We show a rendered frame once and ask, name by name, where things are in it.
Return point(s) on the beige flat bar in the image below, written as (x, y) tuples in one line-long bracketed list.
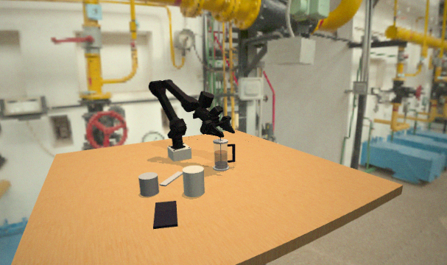
[(170, 179)]

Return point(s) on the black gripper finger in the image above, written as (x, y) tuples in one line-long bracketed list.
[(212, 130), (228, 127)]

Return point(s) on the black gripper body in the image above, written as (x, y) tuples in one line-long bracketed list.
[(206, 122)]

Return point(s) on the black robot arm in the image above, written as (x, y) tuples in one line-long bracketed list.
[(178, 126)]

